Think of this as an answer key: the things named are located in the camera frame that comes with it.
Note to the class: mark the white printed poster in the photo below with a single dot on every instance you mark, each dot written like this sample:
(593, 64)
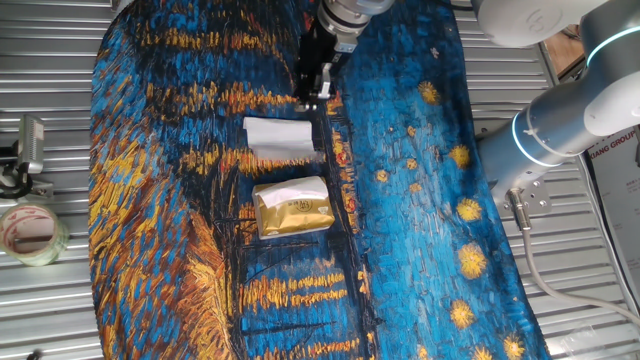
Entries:
(620, 200)

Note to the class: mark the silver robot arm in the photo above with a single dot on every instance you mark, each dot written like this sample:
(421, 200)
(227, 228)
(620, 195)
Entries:
(565, 120)

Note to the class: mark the clear tape roll red print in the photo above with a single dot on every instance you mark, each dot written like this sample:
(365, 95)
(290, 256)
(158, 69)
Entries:
(50, 256)

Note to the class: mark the black tape dispenser tool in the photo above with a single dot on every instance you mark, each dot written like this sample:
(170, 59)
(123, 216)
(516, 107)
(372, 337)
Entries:
(40, 189)

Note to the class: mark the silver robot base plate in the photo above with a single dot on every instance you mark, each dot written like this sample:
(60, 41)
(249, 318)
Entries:
(537, 197)

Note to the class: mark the starry night painted tablecloth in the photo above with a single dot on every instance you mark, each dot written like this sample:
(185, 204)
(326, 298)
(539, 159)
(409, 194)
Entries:
(175, 225)

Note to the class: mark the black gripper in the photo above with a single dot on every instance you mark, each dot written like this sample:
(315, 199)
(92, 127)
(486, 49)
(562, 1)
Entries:
(315, 50)

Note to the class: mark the gold tissue pack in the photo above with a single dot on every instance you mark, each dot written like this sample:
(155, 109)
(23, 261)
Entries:
(295, 220)

